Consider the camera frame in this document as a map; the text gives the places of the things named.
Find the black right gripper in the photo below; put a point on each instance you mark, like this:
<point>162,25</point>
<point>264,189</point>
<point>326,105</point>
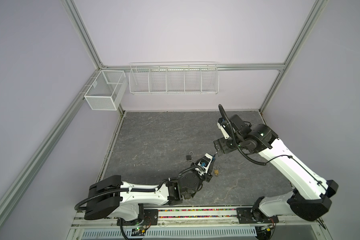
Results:
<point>223,142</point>

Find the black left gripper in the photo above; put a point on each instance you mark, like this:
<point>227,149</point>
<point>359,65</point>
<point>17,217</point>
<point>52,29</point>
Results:
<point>208,176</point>

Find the black padlock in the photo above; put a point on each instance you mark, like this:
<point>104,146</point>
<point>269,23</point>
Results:
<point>189,157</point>

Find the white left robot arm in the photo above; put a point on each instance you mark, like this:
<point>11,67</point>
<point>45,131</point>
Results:
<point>126,200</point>

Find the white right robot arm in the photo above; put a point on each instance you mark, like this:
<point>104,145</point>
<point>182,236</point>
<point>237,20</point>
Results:
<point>310,197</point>

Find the white mesh box basket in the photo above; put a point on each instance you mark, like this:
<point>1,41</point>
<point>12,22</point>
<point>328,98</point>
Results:
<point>106,90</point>

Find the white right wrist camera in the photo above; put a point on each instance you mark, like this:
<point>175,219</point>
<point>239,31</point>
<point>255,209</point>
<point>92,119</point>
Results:
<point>223,128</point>

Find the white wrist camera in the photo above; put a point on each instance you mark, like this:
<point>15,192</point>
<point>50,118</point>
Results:
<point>206,162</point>
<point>223,128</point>

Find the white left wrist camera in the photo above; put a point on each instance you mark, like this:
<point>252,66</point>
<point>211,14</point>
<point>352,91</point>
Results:
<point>206,162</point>

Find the white vented cable duct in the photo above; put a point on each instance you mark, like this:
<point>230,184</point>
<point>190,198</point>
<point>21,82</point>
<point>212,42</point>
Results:
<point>166,233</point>

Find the white wire shelf basket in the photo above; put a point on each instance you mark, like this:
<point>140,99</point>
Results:
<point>174,78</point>

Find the aluminium frame corner post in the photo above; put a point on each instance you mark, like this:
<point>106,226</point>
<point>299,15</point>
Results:
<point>79,26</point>

